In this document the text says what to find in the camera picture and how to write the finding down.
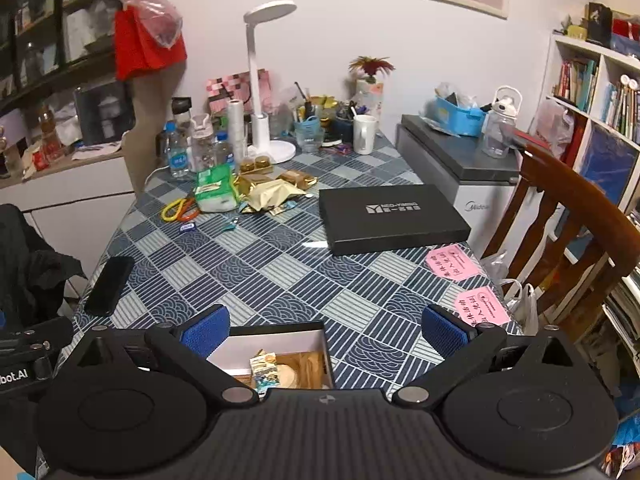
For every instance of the wooden chair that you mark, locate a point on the wooden chair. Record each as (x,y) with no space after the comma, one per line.
(600,220)

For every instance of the colourful small snack packet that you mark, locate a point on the colourful small snack packet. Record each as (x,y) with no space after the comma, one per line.
(263,372)

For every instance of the gold chocolate tray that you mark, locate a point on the gold chocolate tray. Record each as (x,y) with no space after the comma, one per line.
(256,165)

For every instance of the clear water jug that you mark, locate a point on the clear water jug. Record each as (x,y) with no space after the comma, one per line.
(497,135)

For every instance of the white mug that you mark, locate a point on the white mug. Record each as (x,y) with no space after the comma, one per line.
(364,135)

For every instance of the blue checked desktop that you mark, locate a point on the blue checked desktop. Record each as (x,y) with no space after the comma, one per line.
(280,270)

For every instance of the white bookshelf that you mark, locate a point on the white bookshelf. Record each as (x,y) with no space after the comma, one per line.
(598,85)

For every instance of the green tissue pack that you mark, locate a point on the green tissue pack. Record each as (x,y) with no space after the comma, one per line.
(215,192)

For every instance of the gold snack packet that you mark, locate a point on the gold snack packet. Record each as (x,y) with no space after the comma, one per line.
(297,179)

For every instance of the red plant in white vase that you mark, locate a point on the red plant in white vase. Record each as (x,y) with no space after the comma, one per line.
(369,95)

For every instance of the white low cabinet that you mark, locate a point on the white low cabinet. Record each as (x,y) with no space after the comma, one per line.
(75,185)

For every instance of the blue plastic basket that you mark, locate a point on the blue plastic basket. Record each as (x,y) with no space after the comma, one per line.
(457,117)

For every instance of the white desk lamp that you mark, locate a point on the white desk lamp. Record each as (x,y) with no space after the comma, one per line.
(260,135)

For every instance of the translucent plastic bag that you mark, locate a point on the translucent plastic bag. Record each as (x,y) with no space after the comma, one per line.
(552,122)

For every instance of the black cap bottle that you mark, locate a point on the black cap bottle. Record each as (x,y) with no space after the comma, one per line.
(181,107)

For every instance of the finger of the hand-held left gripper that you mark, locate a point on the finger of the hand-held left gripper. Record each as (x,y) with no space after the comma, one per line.
(45,336)

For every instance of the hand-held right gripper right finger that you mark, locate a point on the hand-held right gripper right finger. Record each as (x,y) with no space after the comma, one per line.
(442,332)

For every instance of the white plastic bag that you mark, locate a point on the white plastic bag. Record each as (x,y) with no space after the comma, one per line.
(525,305)

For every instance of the clear plastic bag roll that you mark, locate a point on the clear plastic bag roll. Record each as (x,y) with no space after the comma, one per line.
(237,130)

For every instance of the orange drink bottle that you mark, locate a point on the orange drink bottle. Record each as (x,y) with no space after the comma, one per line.
(50,135)

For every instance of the red bag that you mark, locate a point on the red bag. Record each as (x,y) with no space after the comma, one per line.
(145,45)

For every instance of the blue label water bottle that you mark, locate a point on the blue label water bottle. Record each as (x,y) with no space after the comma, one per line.
(178,160)

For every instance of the pink checkered box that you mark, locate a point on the pink checkered box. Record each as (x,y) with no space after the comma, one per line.
(230,87)

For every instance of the black gift box base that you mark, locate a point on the black gift box base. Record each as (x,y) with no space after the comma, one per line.
(270,337)

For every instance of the gold foil bag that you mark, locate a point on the gold foil bag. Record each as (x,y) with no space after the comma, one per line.
(267,195)

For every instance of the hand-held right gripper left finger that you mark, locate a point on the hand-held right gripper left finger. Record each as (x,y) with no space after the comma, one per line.
(207,332)

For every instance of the small blue clip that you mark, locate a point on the small blue clip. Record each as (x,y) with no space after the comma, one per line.
(231,223)

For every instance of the red can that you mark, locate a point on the red can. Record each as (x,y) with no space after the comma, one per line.
(41,161)

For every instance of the dark jacket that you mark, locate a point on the dark jacket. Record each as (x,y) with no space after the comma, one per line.
(30,270)

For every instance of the dark framed picture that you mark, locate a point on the dark framed picture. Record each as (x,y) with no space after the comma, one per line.
(105,110)

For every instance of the black smartphone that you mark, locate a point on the black smartphone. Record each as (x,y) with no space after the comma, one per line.
(110,285)

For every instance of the dark glass cabinet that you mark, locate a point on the dark glass cabinet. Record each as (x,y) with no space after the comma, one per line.
(45,87)

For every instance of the black gift bag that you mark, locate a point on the black gift bag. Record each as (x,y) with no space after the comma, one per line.
(599,22)

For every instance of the small blue cap bottle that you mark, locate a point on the small blue cap bottle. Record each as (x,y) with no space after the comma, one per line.
(224,152)

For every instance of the clear bottle with white lid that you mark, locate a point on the clear bottle with white lid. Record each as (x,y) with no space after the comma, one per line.
(202,152)

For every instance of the black box lid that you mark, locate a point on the black box lid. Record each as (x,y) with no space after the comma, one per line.
(390,225)

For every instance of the brown snack wrapping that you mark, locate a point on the brown snack wrapping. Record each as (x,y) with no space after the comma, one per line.
(302,372)

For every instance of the dark pen holder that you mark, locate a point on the dark pen holder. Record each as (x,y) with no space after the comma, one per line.
(344,127)

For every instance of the white mini fridge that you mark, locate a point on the white mini fridge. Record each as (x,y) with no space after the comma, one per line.
(450,155)

